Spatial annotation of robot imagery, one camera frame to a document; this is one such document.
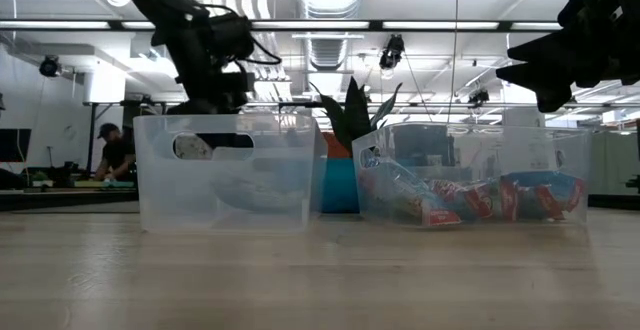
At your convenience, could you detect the black wall monitor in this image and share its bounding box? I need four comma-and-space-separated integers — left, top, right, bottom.
0, 128, 33, 164

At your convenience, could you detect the black aluminium frame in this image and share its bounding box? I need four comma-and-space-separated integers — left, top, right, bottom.
0, 17, 566, 34

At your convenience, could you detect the silver ventilation duct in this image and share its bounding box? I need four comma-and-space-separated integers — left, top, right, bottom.
294, 0, 366, 71

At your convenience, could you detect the thin hanging cable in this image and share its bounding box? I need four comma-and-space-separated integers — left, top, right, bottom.
451, 0, 460, 126

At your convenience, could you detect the blue plastic bin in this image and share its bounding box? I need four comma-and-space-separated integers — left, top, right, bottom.
310, 155, 362, 216

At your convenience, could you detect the clear plastic bin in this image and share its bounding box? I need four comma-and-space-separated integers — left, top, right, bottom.
351, 122, 592, 230
132, 113, 320, 235

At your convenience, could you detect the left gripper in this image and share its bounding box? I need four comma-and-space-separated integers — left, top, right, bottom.
167, 62, 257, 150

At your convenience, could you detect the person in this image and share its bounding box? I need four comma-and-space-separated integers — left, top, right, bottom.
93, 122, 137, 182

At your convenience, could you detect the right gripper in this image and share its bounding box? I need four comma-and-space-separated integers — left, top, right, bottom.
494, 0, 640, 115

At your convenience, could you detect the black overhead camera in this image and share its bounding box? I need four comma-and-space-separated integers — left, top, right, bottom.
467, 88, 490, 109
378, 33, 406, 71
39, 55, 61, 78

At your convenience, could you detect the green snake plant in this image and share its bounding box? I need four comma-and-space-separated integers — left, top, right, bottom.
308, 74, 404, 154

